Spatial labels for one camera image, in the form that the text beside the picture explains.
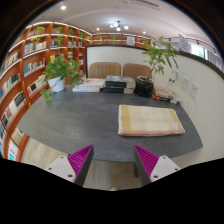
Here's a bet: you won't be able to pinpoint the leafy plant in white pot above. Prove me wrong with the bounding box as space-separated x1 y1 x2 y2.
39 54 84 103

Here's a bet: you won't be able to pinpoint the orange wooden bookshelf unit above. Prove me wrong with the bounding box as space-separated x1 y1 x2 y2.
0 21 152 164

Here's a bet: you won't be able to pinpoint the recessed ceiling lights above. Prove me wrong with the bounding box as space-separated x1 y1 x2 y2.
59 4 148 34

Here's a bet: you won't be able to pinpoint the white thick book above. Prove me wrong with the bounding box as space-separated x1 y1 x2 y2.
71 84 103 93
81 78 107 88

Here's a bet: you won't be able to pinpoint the white leaflet card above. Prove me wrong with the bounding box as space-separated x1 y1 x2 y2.
166 69 179 93

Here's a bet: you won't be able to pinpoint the white standing sign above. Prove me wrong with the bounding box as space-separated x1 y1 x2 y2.
178 33 191 54

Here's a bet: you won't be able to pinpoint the ceiling air vent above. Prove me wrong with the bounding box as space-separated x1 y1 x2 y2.
129 0 161 8

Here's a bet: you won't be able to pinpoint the white wall socket panel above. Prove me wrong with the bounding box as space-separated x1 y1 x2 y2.
180 75 192 93
188 82 201 100

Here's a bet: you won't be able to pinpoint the bright window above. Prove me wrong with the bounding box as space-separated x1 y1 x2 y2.
190 43 221 69

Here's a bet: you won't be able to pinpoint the ceiling chandelier lamp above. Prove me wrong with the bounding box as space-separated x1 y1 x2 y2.
109 20 130 32

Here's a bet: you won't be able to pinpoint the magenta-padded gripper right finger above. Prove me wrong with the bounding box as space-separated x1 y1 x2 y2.
133 144 181 187

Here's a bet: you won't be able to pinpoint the cream and yellow striped towel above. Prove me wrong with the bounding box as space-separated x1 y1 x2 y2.
117 104 186 137

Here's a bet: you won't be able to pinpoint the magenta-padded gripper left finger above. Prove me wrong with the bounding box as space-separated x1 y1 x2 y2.
45 144 95 187

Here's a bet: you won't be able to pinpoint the tan upholstered chair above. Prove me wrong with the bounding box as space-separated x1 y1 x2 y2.
87 61 122 80
122 63 153 83

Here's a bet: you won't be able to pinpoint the small tree in black pot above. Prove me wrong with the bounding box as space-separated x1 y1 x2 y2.
134 35 180 98

